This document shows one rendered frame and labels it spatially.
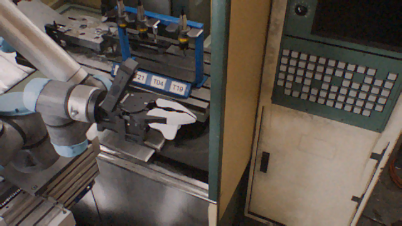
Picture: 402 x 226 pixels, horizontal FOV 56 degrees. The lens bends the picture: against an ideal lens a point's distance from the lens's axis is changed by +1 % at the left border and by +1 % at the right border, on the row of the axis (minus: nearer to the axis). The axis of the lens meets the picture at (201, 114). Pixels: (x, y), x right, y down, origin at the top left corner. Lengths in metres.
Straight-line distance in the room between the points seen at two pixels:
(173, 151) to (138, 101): 1.09
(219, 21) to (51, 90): 0.46
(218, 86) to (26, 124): 0.55
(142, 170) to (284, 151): 0.69
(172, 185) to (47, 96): 0.90
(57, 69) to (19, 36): 0.10
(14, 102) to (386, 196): 2.34
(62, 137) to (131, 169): 0.83
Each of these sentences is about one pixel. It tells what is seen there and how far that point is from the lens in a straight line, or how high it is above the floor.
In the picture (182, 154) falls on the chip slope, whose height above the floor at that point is 0.73.
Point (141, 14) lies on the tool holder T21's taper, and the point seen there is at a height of 1.25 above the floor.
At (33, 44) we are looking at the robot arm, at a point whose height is 1.61.
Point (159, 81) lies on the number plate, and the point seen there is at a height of 0.94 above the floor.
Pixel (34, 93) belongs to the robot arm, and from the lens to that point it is 0.84.
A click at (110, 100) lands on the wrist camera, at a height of 1.60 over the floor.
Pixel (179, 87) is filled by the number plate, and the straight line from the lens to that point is 1.85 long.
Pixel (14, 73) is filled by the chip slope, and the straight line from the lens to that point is 2.71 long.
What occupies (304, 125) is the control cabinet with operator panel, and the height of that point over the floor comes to 0.92.
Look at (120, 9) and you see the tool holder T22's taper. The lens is 1.88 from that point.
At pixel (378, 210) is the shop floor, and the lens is 2.74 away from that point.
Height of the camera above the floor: 2.07
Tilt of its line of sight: 42 degrees down
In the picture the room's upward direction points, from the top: straight up
